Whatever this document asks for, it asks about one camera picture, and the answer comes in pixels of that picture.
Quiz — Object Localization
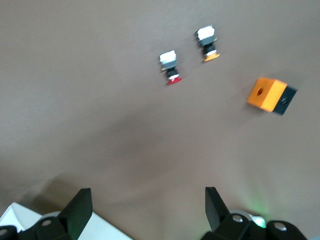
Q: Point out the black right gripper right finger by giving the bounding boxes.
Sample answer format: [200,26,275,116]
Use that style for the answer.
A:
[201,186,266,240]

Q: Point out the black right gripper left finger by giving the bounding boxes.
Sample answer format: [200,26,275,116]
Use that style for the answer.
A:
[18,188,94,240]

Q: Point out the red push button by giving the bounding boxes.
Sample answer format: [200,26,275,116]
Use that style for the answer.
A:
[158,49,183,86]

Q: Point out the yellow push button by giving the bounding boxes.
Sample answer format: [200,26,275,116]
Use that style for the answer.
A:
[194,24,221,63]

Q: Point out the white drawer cabinet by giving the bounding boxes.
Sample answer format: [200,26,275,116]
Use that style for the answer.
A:
[0,202,133,240]

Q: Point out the orange and black box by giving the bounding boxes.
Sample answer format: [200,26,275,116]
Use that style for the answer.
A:
[246,76,298,116]

